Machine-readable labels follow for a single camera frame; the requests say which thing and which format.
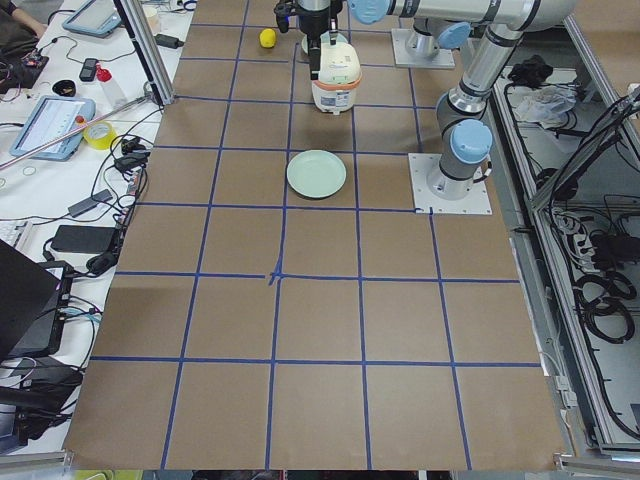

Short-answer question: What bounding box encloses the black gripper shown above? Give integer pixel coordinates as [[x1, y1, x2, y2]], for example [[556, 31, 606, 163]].
[[297, 0, 332, 80]]

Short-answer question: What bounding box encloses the black power adapter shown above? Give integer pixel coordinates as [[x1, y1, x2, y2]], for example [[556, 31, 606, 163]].
[[154, 33, 184, 49]]

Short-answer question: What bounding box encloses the black laptop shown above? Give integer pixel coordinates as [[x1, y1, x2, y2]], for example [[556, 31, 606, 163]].
[[1, 242, 72, 360]]

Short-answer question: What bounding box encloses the blue teach pendant tablet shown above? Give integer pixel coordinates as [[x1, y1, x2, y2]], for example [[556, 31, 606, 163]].
[[9, 95, 96, 161]]

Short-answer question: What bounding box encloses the white rice cooker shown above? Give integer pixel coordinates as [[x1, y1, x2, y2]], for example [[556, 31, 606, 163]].
[[312, 42, 362, 115]]

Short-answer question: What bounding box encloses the plastic cup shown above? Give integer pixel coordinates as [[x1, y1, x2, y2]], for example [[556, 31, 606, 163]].
[[143, 5, 161, 34]]

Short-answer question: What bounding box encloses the aluminium frame post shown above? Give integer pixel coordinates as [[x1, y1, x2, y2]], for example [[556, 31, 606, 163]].
[[114, 0, 175, 106]]

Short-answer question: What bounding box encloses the green plate near base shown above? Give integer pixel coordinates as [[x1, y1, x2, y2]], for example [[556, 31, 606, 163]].
[[286, 150, 347, 199], [301, 31, 348, 54]]

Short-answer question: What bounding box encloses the yellow tape roll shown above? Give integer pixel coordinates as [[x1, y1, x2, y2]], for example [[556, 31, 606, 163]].
[[83, 121, 117, 150]]

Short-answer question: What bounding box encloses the black phone remote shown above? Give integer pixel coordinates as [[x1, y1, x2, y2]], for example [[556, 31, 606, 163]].
[[79, 58, 98, 82]]

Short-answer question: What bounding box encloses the red cap squeeze bottle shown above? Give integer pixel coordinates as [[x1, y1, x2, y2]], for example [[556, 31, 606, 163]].
[[96, 63, 127, 108]]

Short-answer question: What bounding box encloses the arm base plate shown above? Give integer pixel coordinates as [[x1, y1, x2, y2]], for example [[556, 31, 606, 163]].
[[408, 153, 492, 215], [391, 28, 455, 70]]

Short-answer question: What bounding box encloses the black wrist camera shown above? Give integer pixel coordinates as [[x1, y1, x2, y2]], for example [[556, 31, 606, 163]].
[[274, 0, 296, 33]]

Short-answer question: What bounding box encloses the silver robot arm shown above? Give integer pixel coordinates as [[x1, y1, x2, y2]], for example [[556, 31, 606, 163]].
[[348, 1, 576, 200], [405, 17, 471, 69]]

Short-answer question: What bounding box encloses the yellow lemon toy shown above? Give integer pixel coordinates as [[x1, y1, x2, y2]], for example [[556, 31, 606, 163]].
[[259, 28, 277, 49]]

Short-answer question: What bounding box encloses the metal rod stick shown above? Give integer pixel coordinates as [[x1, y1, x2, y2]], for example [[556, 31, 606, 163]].
[[1, 96, 148, 170]]

